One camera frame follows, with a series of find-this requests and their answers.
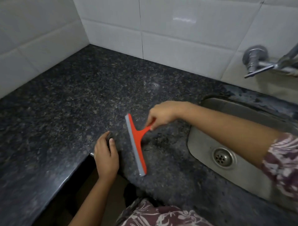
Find person's right hand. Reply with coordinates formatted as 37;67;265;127
145;101;187;131

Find person's left hand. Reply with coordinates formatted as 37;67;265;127
94;131;120;181

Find red squeegee with grey blade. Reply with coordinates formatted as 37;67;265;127
125;114;157;176

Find person's left forearm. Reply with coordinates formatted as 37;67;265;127
68;176;121;226

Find person's right forearm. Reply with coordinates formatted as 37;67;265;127
179;102;283;168

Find round metal sink drain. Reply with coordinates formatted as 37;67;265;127
212;148;234;168

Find stainless steel sink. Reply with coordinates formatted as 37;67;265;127
187;97;298;211

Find chrome wall tap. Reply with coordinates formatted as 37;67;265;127
242;42;298;79

